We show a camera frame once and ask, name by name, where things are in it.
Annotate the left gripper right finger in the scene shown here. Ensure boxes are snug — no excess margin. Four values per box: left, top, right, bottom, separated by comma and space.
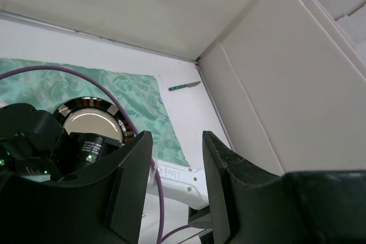
202, 131, 284, 243

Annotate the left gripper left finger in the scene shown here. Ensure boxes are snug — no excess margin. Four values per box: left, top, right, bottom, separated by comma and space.
51, 131, 152, 243

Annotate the dark round plate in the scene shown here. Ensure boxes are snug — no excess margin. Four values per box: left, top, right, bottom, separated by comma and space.
53, 97, 135, 144

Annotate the green patterned cloth placemat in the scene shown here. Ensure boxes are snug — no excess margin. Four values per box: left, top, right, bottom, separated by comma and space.
1, 65, 189, 167

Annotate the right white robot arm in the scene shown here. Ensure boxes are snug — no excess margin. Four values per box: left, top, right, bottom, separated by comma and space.
1, 102, 209, 210

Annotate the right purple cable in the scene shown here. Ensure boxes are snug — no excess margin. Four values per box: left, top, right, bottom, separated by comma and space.
0, 66, 201, 244

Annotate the knife with green handle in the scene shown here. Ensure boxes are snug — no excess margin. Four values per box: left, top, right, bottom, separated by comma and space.
168, 81, 201, 91

